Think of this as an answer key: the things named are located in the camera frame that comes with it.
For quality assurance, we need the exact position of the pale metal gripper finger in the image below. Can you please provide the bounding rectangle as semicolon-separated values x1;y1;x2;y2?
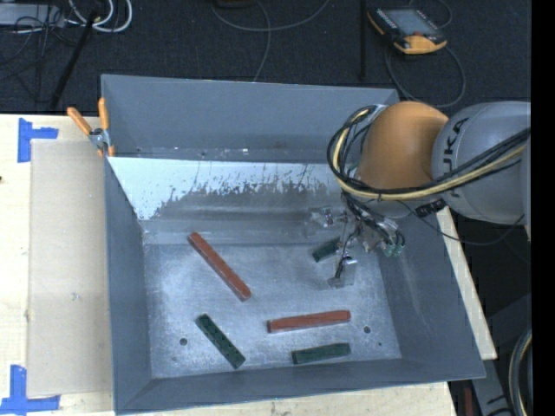
327;254;359;289
304;207;338;237

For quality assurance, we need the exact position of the dark green flat block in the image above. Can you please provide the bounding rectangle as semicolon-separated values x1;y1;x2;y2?
311;237;342;263
291;341;352;366
193;313;247;370

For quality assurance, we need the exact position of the red-brown flat block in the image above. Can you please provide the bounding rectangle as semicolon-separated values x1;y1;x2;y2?
265;309;352;335
186;231;253;303

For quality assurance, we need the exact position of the grey metal bin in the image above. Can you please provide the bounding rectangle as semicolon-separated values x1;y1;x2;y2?
100;74;487;416

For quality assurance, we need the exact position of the black cylinder on white bracket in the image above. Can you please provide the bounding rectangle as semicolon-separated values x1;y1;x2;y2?
415;198;447;218

